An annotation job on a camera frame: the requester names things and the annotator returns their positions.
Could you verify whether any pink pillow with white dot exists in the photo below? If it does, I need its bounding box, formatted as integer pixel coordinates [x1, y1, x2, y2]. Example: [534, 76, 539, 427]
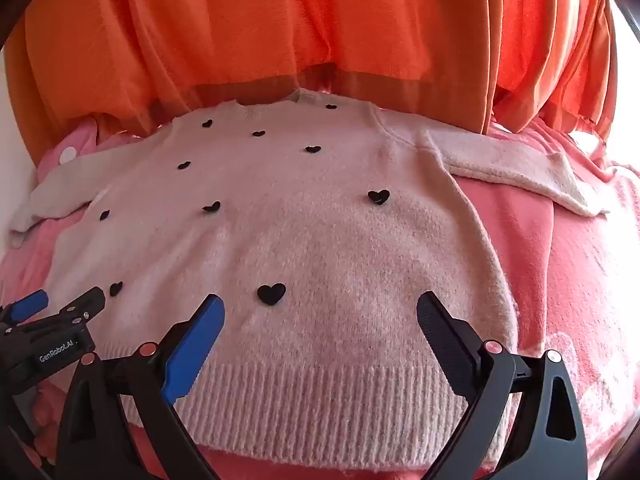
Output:
[37, 117, 121, 176]

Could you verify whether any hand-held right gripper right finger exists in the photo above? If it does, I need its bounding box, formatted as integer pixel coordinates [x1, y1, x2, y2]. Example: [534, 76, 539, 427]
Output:
[416, 290, 590, 480]

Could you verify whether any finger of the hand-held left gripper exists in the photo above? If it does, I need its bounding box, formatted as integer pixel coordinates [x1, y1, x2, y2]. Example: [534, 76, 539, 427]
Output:
[0, 289, 50, 333]
[22, 287, 107, 335]

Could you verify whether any pale pink knit sweater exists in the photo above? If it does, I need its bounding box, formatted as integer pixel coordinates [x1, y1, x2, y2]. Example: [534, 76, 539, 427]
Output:
[9, 87, 612, 468]

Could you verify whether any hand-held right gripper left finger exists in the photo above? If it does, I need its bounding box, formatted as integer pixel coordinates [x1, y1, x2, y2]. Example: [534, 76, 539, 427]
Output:
[54, 294, 226, 480]

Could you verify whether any pink blanket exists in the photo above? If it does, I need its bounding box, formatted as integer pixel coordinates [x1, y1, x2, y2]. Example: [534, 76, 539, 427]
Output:
[0, 115, 640, 480]

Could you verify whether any orange curtain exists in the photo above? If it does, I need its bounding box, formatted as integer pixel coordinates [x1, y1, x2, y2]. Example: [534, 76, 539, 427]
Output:
[5, 0, 618, 166]

